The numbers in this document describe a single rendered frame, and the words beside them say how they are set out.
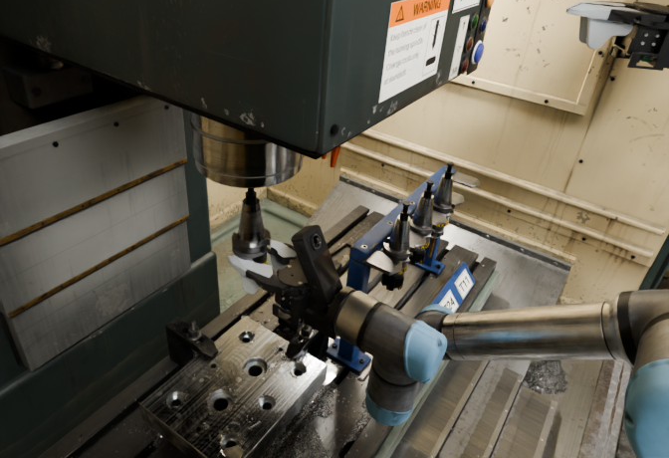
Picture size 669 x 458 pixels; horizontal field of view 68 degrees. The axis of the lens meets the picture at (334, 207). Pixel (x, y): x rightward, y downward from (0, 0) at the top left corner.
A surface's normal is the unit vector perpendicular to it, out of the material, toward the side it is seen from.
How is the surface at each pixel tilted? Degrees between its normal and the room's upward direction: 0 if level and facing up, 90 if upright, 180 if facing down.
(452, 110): 90
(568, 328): 60
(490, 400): 7
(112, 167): 90
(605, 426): 0
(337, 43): 90
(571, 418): 18
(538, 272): 25
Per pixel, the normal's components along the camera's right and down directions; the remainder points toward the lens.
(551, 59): -0.55, 0.41
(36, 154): 0.83, 0.37
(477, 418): 0.15, -0.89
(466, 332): -0.71, -0.33
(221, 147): -0.34, 0.48
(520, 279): -0.15, -0.59
